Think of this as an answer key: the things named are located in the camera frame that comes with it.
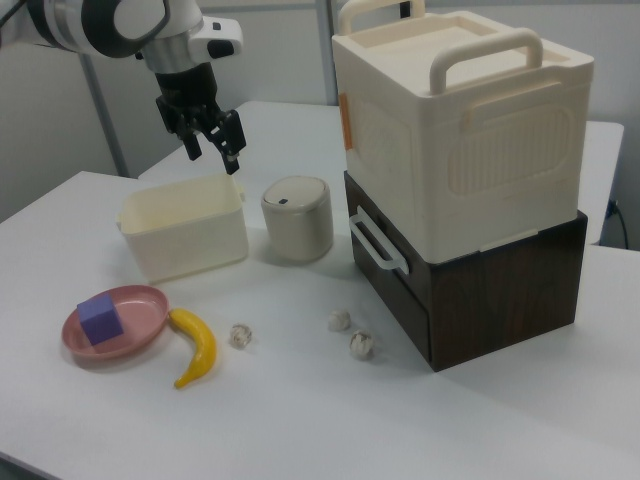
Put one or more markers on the cream rectangular plastic bin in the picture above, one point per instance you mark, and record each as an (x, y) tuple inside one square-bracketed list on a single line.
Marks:
[(185, 225)]

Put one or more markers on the purple cube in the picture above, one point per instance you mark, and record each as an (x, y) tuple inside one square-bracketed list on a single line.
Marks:
[(100, 319)]

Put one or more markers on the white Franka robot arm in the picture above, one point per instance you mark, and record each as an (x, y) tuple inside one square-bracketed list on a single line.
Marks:
[(75, 25)]

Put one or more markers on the grey vertical window frame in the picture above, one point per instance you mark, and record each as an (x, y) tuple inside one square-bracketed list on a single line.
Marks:
[(325, 65)]

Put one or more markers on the yellow banana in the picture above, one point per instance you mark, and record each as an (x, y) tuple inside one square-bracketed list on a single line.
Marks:
[(200, 345)]

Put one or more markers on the small beige lidded trash can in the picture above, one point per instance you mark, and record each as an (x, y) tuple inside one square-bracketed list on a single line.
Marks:
[(297, 222)]

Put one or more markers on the dark wood drawer cabinet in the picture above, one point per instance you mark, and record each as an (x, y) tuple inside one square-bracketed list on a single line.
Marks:
[(500, 300)]

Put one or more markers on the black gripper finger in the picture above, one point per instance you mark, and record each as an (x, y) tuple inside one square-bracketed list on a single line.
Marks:
[(190, 137), (230, 135)]

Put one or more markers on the crumpled paper ball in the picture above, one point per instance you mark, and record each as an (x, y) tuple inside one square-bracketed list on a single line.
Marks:
[(361, 343), (241, 336), (340, 320)]

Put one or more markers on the orange latch tab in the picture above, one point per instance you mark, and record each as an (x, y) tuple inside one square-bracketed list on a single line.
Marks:
[(346, 120)]

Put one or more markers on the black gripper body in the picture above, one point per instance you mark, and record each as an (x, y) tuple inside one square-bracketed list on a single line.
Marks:
[(185, 90)]

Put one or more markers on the pink plate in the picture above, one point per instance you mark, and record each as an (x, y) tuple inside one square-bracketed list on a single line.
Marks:
[(135, 320)]

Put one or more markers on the grey metal pole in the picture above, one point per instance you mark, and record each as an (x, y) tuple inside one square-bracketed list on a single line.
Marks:
[(107, 125)]

